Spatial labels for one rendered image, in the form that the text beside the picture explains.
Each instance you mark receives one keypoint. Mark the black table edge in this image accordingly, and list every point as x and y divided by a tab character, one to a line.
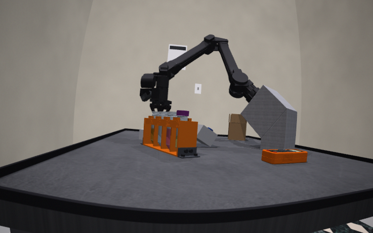
161	216

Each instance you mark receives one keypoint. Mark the brown cardboard box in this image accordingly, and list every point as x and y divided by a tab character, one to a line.
237	127

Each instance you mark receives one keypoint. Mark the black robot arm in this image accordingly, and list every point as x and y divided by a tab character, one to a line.
239	84

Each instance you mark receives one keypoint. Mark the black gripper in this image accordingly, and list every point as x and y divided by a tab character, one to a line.
161	103

